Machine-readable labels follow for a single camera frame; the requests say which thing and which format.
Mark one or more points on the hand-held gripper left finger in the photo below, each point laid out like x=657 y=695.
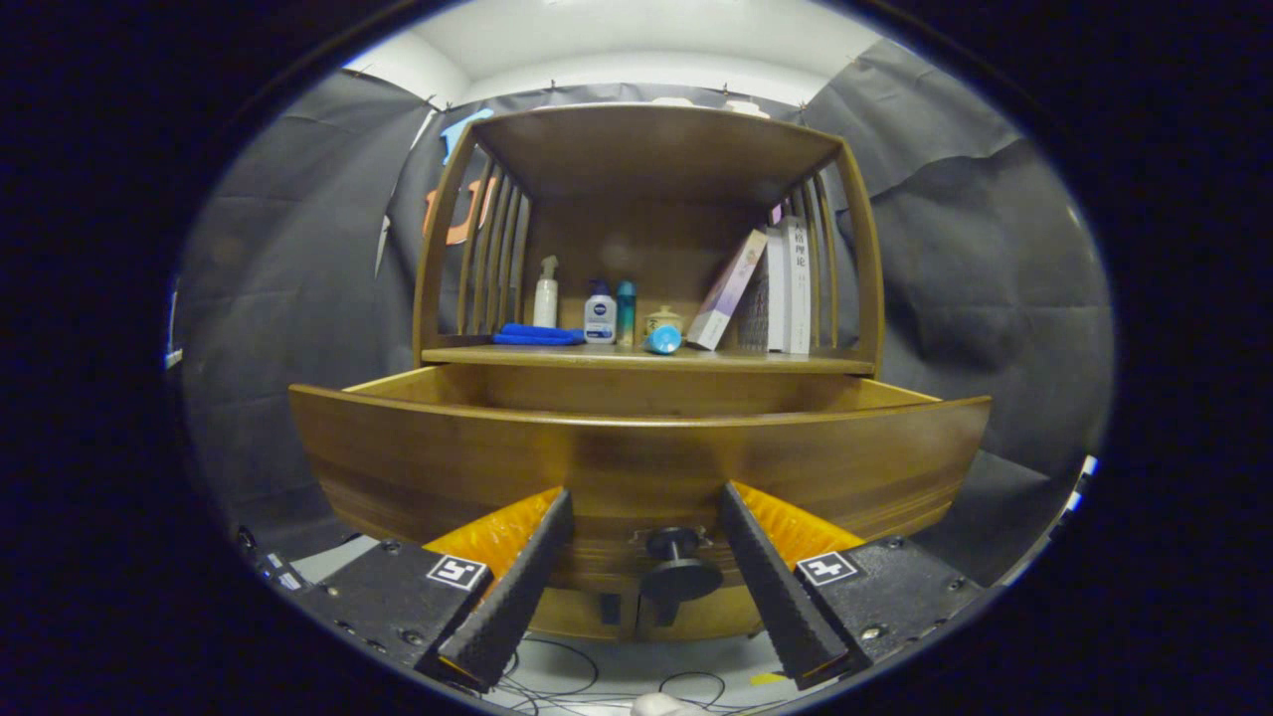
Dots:
x=517 y=597

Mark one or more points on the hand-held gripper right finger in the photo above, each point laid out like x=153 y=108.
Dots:
x=776 y=597

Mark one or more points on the black round drawer knob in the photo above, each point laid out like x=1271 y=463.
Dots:
x=679 y=577

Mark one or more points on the wooden drawer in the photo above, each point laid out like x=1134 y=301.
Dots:
x=477 y=467

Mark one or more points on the blue white cosmetic tube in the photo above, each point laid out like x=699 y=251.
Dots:
x=663 y=340

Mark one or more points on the wooden cabinet door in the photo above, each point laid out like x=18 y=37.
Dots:
x=572 y=617
x=731 y=612

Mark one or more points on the wooden cabinet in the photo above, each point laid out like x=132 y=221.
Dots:
x=646 y=159

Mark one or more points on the yellow floor tape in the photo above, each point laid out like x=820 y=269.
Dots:
x=766 y=679

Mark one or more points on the blue folded cloth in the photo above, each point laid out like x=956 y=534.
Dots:
x=537 y=335

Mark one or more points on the white lotion bottle blue cap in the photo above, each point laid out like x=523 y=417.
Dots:
x=600 y=318

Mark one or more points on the white spray bottle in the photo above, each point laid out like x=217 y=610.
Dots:
x=546 y=303

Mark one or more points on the thin white book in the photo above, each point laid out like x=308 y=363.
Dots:
x=777 y=298

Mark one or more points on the teal slim bottle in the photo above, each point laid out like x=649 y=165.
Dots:
x=627 y=313

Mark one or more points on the purple white book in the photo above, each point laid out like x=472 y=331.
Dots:
x=726 y=293

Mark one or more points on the white book black lettering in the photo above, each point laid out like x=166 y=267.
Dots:
x=799 y=288

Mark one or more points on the white striped object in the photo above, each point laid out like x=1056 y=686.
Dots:
x=1087 y=465

